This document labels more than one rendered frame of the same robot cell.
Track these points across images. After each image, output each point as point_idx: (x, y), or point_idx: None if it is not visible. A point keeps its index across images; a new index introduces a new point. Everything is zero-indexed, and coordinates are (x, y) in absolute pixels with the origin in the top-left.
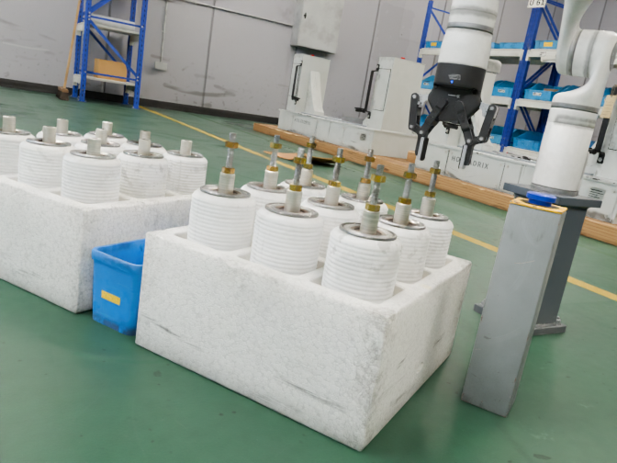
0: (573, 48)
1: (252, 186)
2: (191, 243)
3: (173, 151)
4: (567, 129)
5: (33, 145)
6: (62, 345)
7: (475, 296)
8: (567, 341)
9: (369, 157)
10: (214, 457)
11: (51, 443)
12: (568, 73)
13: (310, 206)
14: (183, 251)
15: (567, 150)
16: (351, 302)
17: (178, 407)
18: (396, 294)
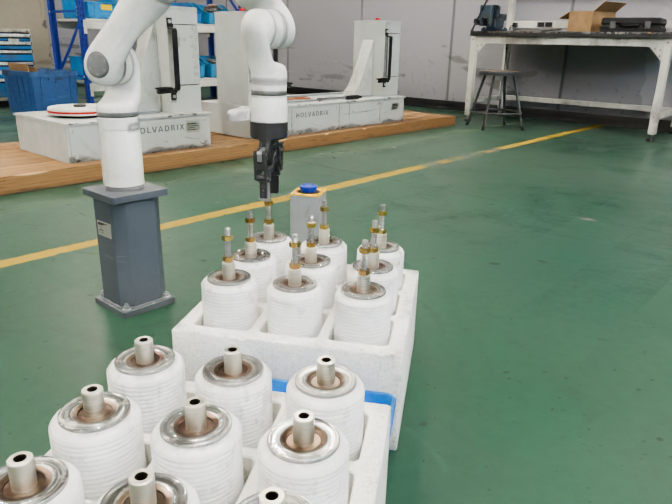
0: (125, 64)
1: (313, 286)
2: (398, 333)
3: (140, 368)
4: (138, 134)
5: (344, 438)
6: (444, 483)
7: (77, 318)
8: (166, 287)
9: (254, 218)
10: (472, 379)
11: (531, 427)
12: (115, 84)
13: (330, 266)
14: (406, 339)
15: (141, 150)
16: (415, 278)
17: (447, 402)
18: None
